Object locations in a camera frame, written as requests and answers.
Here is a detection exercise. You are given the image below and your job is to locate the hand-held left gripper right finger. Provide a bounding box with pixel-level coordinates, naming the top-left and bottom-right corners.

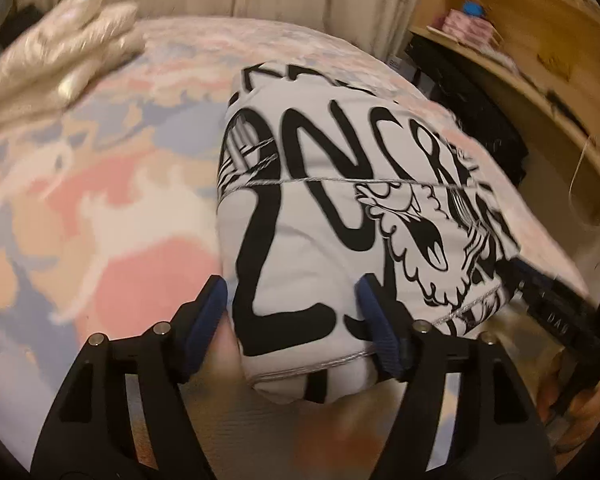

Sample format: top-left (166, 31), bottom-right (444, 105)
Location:
top-left (355, 274), bottom-right (556, 480)

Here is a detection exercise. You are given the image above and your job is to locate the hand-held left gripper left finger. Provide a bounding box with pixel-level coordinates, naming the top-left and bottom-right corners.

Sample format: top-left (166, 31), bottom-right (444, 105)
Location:
top-left (30, 275), bottom-right (229, 480)

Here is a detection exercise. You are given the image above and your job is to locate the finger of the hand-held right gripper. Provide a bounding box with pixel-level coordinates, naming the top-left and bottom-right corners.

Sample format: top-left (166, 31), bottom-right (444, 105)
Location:
top-left (501, 255), bottom-right (557, 307)

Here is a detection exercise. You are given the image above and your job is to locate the white black printed jacket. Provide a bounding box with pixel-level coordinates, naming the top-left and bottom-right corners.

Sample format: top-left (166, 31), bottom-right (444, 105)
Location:
top-left (215, 60), bottom-right (524, 407)

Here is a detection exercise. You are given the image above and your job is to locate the person's right hand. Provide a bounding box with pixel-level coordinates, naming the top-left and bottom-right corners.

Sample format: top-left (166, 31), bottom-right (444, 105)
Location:
top-left (542, 355), bottom-right (600, 436)

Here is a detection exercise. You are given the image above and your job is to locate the pastel patterned blanket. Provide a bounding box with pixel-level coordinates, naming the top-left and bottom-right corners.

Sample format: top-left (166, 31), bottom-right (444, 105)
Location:
top-left (0, 15), bottom-right (592, 411)

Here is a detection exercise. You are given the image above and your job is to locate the black white printed cloth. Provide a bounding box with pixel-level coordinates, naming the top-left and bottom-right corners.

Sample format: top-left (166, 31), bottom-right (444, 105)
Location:
top-left (405, 40), bottom-right (532, 192)

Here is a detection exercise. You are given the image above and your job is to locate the wooden desk shelf unit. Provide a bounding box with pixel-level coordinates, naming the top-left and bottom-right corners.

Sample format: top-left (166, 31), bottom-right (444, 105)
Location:
top-left (410, 0), bottom-right (600, 227)

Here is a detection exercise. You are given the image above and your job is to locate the pink drawer organizer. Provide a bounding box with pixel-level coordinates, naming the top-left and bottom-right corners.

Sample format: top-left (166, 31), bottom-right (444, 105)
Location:
top-left (442, 9), bottom-right (497, 44)

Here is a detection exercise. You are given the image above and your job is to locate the shiny white puffer jacket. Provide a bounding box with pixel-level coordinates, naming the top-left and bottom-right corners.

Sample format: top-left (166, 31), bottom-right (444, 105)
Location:
top-left (0, 0), bottom-right (147, 129)

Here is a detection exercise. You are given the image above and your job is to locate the white cable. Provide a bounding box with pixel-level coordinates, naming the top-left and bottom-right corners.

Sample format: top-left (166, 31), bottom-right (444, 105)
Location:
top-left (569, 135), bottom-right (598, 212)

